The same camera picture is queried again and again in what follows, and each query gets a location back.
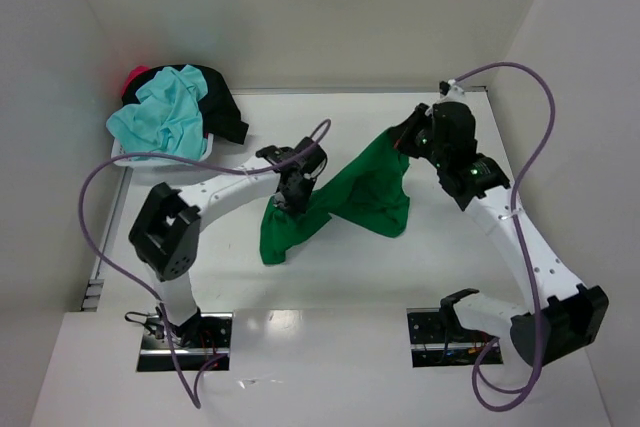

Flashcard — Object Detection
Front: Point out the black t shirt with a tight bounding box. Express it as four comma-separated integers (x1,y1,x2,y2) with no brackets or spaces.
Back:
121,64,249,145

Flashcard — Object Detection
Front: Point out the white plastic laundry basket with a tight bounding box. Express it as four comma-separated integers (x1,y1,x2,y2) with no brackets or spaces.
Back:
110,132,215,169

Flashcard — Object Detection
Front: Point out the green t shirt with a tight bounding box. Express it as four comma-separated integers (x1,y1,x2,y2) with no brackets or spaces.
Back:
259,131,410,265

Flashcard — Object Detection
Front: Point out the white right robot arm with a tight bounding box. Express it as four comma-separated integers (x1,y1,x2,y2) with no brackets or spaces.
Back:
387,101,609,368

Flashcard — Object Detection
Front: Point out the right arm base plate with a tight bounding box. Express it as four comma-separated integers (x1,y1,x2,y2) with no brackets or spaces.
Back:
406,309,490,368

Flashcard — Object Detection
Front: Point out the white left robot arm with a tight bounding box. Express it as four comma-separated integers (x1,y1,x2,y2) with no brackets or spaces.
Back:
129,137,328,346

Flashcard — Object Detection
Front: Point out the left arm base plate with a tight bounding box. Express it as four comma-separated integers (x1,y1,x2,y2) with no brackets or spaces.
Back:
125,312,233,373

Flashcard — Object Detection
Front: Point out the pink red t shirt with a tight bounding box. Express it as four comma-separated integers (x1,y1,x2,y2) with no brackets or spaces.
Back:
121,65,151,97

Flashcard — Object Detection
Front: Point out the light blue t shirt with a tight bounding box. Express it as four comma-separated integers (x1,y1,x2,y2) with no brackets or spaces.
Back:
106,65,208,162

